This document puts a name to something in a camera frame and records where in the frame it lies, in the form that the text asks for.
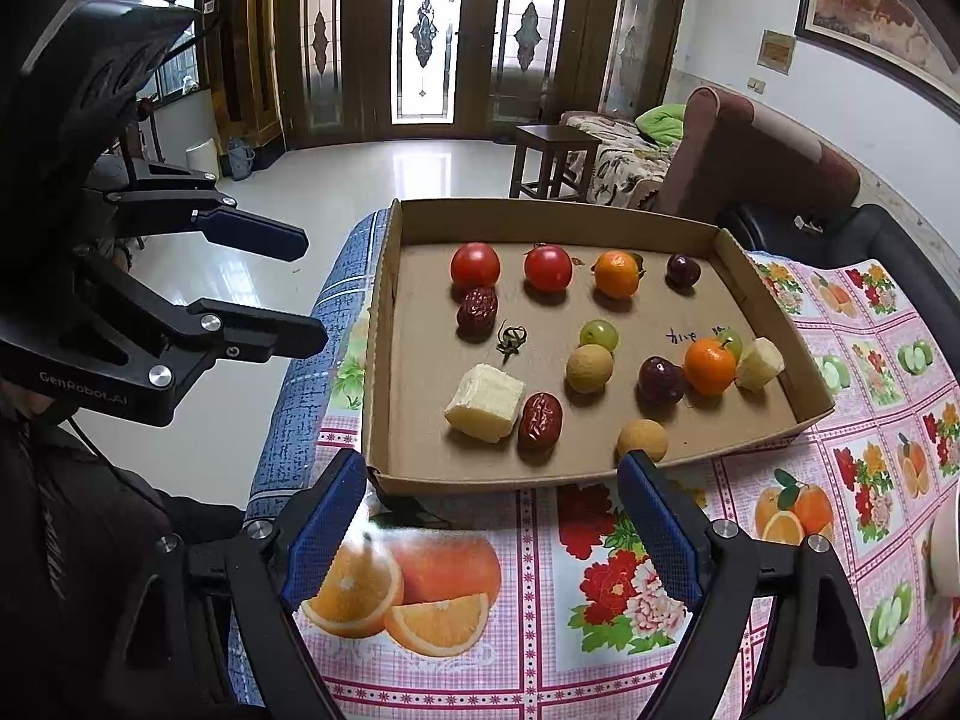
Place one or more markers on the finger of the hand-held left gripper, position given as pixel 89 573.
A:
pixel 255 231
pixel 262 337

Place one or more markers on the wooden side table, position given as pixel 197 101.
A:
pixel 551 142

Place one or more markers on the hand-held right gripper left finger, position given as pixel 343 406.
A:
pixel 326 536

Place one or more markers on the small yellow wall notice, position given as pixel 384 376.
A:
pixel 776 51

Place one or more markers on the green pillow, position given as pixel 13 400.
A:
pixel 664 124

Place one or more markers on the person's dark jacket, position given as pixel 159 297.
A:
pixel 75 517

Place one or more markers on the tan longan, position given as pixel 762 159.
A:
pixel 643 439
pixel 586 369

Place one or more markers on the shallow cardboard box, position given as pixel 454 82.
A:
pixel 420 360

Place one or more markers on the brown sofa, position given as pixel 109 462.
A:
pixel 765 157

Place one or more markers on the black sofa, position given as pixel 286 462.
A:
pixel 885 240

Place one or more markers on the floral blanket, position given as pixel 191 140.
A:
pixel 622 165

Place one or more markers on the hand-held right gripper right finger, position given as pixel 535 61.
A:
pixel 660 536

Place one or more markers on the white bin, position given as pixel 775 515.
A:
pixel 201 157

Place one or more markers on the dark red plum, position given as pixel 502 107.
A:
pixel 682 271
pixel 660 381

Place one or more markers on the red tomato with stem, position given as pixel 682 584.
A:
pixel 547 270

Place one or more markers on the framed wall picture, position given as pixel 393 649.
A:
pixel 862 7

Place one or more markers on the blue checked undercloth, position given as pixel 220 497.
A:
pixel 315 390

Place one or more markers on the floral fruit print tablecloth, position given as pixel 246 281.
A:
pixel 525 615

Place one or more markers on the wooden stained glass doors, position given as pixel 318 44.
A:
pixel 480 37

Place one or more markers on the white bowl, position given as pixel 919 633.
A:
pixel 946 555

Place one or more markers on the red date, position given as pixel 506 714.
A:
pixel 478 310
pixel 540 421

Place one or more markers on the orange with green leaf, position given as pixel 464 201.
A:
pixel 616 275

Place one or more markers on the blue bag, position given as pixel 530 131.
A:
pixel 241 159

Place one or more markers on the green grape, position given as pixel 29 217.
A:
pixel 731 341
pixel 600 334

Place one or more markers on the pale yellow banana chunk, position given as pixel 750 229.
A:
pixel 486 403

